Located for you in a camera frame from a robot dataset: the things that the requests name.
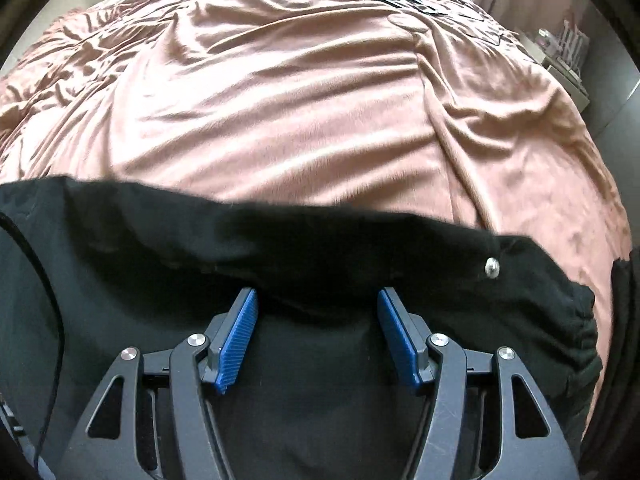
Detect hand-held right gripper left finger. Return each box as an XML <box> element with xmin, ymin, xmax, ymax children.
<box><xmin>50</xmin><ymin>287</ymin><xmax>260</xmax><ymax>480</ymax></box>

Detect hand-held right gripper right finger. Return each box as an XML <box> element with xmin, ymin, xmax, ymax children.
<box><xmin>377</xmin><ymin>287</ymin><xmax>583</xmax><ymax>480</ymax></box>

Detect black pants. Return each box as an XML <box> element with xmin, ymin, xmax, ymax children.
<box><xmin>0</xmin><ymin>175</ymin><xmax>603</xmax><ymax>480</ymax></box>

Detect folded black clothes stack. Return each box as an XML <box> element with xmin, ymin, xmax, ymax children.
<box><xmin>611</xmin><ymin>252</ymin><xmax>640</xmax><ymax>361</ymax></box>

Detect pink-brown duvet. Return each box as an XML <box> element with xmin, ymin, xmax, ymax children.
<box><xmin>0</xmin><ymin>0</ymin><xmax>631</xmax><ymax>301</ymax></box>

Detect white nightstand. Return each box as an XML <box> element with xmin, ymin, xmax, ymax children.
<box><xmin>520</xmin><ymin>30</ymin><xmax>593</xmax><ymax>106</ymax></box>

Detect grey wardrobe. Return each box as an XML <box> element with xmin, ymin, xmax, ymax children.
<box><xmin>585</xmin><ymin>5</ymin><xmax>640</xmax><ymax>161</ymax></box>

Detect pink striped bag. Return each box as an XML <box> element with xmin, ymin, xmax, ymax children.
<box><xmin>535</xmin><ymin>20</ymin><xmax>586</xmax><ymax>68</ymax></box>

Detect black braided cable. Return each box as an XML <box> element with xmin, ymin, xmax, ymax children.
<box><xmin>0</xmin><ymin>212</ymin><xmax>66</xmax><ymax>480</ymax></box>

